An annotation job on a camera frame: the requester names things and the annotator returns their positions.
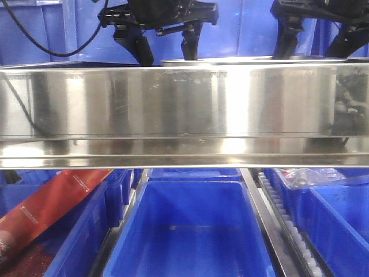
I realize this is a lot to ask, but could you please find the blue upper left bin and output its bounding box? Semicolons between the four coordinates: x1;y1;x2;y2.
0;0;70;67

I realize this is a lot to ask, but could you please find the blue rear centre bin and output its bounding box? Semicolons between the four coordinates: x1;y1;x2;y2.
148;168;242;181

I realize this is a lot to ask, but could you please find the blue upper right bin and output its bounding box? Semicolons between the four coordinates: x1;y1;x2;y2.
311;19;368;57

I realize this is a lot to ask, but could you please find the stainless steel shelf rail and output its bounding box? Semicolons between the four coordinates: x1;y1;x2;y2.
1;61;368;169

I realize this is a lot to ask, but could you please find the large blue upper bin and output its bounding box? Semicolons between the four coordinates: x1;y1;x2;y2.
62;0;319;66

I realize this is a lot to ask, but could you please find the clear plastic bag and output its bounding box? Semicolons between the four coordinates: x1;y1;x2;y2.
281;168;346;189

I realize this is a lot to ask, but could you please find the blue lower left bin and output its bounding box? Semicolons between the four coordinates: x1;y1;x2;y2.
1;169;132;276

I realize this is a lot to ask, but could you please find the silver metal tray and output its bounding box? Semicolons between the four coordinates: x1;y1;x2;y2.
161;55;349;66

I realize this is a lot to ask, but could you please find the white roller track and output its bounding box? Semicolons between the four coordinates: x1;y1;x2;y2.
258;172;325;277

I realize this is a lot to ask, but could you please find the red paper package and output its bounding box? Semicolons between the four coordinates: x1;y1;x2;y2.
1;169;112;267

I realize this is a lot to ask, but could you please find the blue lower centre bin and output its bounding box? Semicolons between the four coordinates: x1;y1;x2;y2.
103;181;276;276

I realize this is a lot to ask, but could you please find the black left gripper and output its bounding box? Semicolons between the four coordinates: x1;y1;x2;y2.
98;1;219;66

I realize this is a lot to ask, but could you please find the blue lower right bin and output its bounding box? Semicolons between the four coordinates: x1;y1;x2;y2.
263;168;368;276

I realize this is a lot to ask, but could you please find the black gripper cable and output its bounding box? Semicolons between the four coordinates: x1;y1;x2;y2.
2;0;110;58

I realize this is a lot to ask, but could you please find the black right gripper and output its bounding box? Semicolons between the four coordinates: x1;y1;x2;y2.
270;1;368;59

